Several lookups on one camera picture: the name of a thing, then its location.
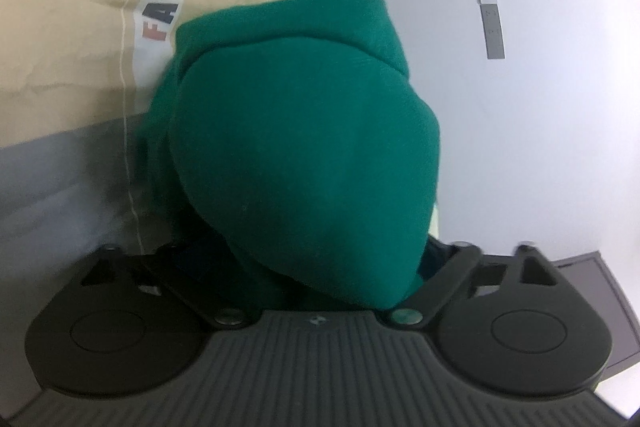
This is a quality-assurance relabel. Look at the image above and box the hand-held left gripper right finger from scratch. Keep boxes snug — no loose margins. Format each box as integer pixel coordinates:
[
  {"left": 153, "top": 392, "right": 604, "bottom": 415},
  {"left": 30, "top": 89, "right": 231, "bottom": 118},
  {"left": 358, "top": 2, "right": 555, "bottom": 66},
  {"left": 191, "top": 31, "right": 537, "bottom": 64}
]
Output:
[{"left": 392, "top": 239, "right": 571, "bottom": 328}]

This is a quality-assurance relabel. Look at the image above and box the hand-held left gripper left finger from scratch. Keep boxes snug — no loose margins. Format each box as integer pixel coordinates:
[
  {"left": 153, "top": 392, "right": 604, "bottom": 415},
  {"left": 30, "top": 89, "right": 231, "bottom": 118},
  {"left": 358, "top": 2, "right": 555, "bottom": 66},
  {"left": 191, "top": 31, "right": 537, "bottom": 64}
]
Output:
[{"left": 80, "top": 239, "right": 261, "bottom": 328}]

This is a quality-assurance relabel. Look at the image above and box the green hoodie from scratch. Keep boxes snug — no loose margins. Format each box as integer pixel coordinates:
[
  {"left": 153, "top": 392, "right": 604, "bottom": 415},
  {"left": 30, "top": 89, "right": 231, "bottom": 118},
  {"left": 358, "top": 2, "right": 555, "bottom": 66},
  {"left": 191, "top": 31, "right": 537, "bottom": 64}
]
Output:
[{"left": 139, "top": 0, "right": 442, "bottom": 312}]

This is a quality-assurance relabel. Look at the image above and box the grey door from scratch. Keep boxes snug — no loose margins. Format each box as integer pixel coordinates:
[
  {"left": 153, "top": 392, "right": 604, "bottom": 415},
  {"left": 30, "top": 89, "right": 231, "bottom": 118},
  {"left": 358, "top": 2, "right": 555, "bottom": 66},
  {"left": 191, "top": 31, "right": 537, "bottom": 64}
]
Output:
[{"left": 551, "top": 251, "right": 640, "bottom": 379}]

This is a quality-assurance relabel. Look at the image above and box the grey wall socket panel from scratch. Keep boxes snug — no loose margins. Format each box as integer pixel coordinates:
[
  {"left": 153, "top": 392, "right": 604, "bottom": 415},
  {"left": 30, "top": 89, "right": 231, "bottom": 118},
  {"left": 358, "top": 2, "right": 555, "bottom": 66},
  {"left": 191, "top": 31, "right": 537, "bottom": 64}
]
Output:
[{"left": 480, "top": 4, "right": 506, "bottom": 60}]

